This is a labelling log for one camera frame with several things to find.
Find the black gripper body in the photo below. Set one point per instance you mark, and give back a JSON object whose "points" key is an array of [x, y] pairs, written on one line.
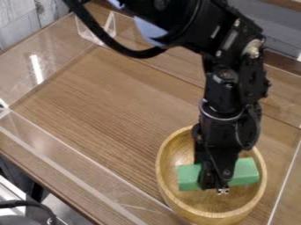
{"points": [[231, 111]]}

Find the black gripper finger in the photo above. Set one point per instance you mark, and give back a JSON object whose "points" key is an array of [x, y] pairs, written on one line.
{"points": [[219, 171], [201, 158]]}

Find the green rectangular block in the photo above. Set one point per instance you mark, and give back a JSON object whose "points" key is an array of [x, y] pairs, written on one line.
{"points": [[245, 174]]}

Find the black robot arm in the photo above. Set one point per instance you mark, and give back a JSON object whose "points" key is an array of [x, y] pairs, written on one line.
{"points": [[213, 29]]}

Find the brown wooden bowl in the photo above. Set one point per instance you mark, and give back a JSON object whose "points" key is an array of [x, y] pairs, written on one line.
{"points": [[204, 207]]}

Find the clear acrylic tray wall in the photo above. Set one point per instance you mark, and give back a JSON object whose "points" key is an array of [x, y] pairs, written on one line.
{"points": [[86, 114]]}

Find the clear acrylic corner bracket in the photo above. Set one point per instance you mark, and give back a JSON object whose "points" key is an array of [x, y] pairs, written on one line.
{"points": [[93, 25]]}

